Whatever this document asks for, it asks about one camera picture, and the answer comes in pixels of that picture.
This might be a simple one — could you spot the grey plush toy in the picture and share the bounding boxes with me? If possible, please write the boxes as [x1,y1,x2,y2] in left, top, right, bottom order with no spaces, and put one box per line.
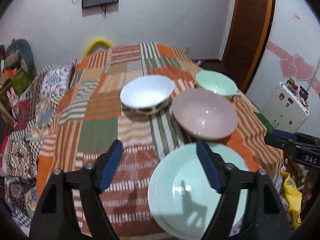
[5,39,37,77]

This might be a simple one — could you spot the pink bowl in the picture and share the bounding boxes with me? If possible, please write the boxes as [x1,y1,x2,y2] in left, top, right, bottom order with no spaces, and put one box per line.
[172,88,238,140]

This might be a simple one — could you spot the yellow cloth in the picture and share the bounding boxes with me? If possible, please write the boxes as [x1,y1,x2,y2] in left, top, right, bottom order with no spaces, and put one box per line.
[280,167,303,230]

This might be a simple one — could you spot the white plate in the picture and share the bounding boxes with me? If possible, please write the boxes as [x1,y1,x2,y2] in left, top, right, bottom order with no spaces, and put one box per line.
[147,155,250,239]

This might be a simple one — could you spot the pink rabbit toy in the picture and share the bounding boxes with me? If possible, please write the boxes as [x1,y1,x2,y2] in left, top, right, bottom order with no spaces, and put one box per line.
[6,87,22,120]

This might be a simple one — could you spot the white bowl with black spots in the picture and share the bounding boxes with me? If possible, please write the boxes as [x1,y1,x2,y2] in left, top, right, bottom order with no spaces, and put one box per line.
[120,75,175,115]

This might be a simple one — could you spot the green cloth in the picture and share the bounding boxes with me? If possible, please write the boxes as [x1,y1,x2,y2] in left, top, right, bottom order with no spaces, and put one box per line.
[255,112,274,133]

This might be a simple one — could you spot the brown wooden door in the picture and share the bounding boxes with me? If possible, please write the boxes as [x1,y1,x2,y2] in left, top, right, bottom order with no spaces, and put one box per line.
[221,0,270,90]

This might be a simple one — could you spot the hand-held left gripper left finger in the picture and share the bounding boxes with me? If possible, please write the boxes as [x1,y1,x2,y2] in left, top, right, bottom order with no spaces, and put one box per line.
[29,139,124,240]

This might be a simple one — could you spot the striped patchwork blanket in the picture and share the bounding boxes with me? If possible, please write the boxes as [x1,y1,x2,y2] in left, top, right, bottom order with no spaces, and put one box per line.
[37,41,284,238]

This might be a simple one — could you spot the mint green plate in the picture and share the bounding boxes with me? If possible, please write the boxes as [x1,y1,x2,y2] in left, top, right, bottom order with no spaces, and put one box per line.
[155,142,250,235]

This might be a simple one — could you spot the person's right forearm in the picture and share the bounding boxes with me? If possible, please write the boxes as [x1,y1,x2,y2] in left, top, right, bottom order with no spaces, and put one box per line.
[300,165,320,220]

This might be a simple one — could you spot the green cardboard box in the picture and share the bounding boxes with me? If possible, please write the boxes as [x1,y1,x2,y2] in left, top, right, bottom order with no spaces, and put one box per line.
[0,69,33,103]

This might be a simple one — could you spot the yellow foam hoop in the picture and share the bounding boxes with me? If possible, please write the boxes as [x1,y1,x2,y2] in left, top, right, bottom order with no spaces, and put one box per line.
[84,37,114,57]

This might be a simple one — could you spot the patterned tile print blanket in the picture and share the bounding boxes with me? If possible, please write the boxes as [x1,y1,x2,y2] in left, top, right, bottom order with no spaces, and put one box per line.
[0,61,78,230]

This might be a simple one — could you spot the white heart print sliding door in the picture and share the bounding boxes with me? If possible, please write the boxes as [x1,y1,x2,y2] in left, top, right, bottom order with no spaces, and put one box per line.
[246,0,320,133]

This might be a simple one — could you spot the grey printed bedsheet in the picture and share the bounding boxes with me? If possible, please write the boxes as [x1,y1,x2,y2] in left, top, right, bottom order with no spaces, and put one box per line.
[229,217,248,236]

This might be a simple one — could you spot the white mini fridge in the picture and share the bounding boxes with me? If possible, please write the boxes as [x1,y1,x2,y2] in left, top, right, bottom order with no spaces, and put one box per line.
[261,79,310,133]

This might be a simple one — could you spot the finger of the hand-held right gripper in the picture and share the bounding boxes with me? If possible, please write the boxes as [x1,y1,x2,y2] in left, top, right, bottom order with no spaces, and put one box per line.
[264,134,304,155]
[272,130,320,143]

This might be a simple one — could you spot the mint green bowl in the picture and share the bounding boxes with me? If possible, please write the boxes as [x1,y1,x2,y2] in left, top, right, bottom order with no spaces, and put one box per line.
[195,70,238,100]

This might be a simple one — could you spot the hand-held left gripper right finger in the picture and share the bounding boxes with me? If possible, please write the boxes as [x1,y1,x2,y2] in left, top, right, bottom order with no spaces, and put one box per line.
[196,140,292,240]

